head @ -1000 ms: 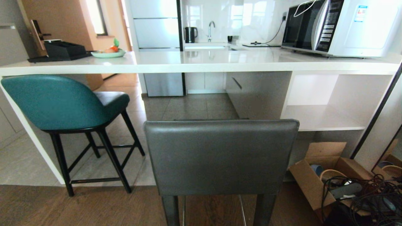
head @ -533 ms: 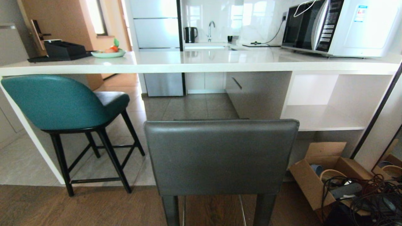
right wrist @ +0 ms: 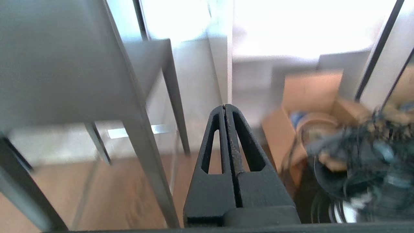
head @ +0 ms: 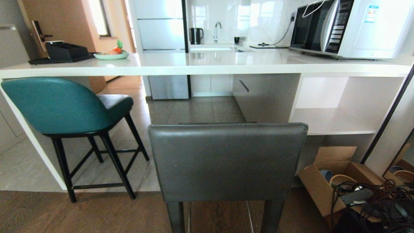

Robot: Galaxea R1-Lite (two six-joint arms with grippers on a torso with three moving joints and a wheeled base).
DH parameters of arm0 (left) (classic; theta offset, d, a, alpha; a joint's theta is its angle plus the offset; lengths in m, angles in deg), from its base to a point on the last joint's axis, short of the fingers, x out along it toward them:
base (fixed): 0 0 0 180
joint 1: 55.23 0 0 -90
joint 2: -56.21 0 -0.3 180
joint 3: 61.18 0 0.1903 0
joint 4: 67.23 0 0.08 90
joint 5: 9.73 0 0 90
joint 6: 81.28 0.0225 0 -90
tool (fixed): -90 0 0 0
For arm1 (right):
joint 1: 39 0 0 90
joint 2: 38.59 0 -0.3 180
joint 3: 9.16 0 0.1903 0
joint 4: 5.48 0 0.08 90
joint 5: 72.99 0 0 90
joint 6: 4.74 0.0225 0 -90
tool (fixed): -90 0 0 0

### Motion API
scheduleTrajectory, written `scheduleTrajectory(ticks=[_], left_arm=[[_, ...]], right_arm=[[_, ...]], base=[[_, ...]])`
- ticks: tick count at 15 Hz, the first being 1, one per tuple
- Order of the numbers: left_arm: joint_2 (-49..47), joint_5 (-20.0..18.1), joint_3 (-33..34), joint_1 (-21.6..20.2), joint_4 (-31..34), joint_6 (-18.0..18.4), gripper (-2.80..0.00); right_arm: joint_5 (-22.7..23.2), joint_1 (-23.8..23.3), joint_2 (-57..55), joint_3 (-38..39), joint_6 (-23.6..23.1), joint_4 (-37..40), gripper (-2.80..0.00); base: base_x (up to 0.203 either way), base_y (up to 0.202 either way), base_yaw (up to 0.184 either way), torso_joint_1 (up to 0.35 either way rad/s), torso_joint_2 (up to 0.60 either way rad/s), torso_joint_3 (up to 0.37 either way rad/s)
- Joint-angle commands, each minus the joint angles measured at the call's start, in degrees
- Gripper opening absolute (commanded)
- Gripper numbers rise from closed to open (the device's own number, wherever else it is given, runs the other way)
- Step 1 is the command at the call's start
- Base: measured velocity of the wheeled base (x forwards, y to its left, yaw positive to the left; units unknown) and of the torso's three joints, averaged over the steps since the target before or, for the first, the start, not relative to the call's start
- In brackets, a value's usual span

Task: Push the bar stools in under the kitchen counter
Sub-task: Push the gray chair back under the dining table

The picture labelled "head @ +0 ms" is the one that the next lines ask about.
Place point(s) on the grey leather bar stool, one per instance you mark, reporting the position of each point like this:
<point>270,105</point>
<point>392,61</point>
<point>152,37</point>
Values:
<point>226,161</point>

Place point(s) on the white kitchen counter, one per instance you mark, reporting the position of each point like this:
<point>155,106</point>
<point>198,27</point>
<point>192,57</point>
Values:
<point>207,63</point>

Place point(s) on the chrome kitchen faucet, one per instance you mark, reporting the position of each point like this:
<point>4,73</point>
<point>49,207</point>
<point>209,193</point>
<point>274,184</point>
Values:
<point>216,30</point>

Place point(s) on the teal bar stool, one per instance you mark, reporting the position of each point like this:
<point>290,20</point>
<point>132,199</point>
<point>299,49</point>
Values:
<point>55,106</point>

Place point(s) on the grey cabinet drawer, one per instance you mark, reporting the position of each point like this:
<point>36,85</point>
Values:
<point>265,97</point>

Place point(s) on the black electric kettle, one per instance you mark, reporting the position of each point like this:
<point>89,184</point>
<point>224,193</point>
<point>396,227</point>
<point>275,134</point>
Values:
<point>195,35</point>

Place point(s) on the silver refrigerator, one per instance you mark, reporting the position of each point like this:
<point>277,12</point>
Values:
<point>161,32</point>

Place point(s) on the green plate with fruit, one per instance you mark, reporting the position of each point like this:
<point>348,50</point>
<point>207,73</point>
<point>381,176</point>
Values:
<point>111,55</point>

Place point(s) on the white open shelf unit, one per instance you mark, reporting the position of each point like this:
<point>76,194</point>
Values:
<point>339,106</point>

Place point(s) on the cardboard box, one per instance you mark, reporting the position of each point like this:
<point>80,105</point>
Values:
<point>336,181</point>

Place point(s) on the black organizer box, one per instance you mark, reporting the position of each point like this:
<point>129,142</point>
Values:
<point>66,51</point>

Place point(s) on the black tray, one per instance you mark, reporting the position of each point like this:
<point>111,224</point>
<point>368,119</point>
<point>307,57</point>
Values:
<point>58,60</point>

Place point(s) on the wooden door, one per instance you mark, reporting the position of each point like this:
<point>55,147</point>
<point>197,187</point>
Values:
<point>55,22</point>

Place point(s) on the white microwave oven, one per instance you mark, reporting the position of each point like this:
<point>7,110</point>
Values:
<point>365,27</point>

